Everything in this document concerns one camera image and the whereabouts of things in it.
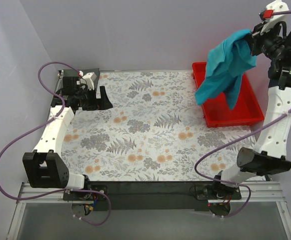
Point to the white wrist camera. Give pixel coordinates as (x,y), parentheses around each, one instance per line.
(274,7)
(87,79)

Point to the red plastic bin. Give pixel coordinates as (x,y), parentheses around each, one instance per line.
(246,112)

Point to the floral patterned table mat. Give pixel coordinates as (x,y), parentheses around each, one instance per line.
(154,132)

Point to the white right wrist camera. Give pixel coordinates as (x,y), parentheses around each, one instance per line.
(274,7)

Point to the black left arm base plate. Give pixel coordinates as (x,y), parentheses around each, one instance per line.
(87,196)

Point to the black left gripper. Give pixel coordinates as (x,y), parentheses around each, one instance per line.
(92,99)

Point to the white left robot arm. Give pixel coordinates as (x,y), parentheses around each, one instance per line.
(44,166)

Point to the teal t shirt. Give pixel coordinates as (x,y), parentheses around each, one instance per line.
(225,67)

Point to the folded dark grey t shirt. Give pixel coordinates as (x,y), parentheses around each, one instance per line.
(73,73)

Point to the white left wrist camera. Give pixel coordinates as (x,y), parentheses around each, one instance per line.
(87,79)

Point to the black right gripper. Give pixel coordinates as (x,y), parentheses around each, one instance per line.
(256,40)

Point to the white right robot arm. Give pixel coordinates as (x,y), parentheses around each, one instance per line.
(268,156)

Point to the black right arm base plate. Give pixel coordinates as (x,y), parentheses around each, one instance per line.
(211,191)

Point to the aluminium front frame rail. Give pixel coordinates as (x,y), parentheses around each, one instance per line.
(154,211)

